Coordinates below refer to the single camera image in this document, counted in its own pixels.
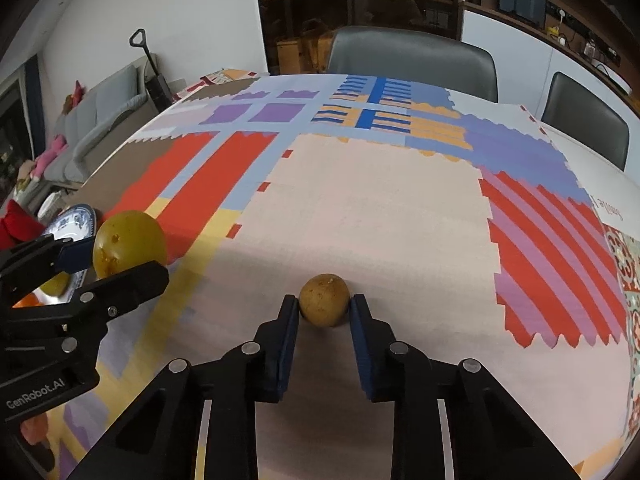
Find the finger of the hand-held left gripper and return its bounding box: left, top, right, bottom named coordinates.
left=0, top=236, right=96, bottom=286
left=60, top=259, right=170, bottom=328

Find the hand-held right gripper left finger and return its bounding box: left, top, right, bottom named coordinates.
left=67, top=294, right=301, bottom=480

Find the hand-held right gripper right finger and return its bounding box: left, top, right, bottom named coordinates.
left=349, top=294, right=583, bottom=480

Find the blue and white plate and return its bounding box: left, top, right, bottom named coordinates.
left=37, top=203, right=101, bottom=306

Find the green round fruit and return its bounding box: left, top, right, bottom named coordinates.
left=37, top=272, right=71, bottom=297

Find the large yellow pear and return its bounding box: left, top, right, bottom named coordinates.
left=92, top=211, right=168, bottom=281

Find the small brown potato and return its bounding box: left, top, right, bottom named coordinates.
left=298, top=273, right=350, bottom=328

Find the person's left hand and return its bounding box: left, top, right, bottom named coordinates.
left=19, top=412, right=57, bottom=473

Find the red cloth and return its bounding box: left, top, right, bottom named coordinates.
left=0, top=200, right=46, bottom=251

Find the pink plush toy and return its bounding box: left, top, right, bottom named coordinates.
left=30, top=135, right=68, bottom=181

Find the colourful patchwork tablecloth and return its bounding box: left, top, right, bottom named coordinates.
left=45, top=74, right=628, bottom=480

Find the grey sofa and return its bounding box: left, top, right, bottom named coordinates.
left=15, top=62, right=156, bottom=196

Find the black upright vacuum cleaner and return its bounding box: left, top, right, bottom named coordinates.
left=129, top=29, right=173, bottom=111

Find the floral patterned cloth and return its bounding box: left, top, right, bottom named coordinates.
left=602, top=222, right=640, bottom=431

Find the white table cover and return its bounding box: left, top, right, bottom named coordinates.
left=445, top=89, right=640, bottom=233

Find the wide grey chair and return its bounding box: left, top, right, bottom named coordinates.
left=326, top=25, right=499, bottom=103

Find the narrow grey chair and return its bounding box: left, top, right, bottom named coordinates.
left=541, top=71, right=630, bottom=171

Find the white sideboard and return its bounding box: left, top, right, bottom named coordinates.
left=460, top=0, right=640, bottom=126

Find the dark glass cabinet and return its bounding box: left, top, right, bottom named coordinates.
left=252, top=0, right=463, bottom=76

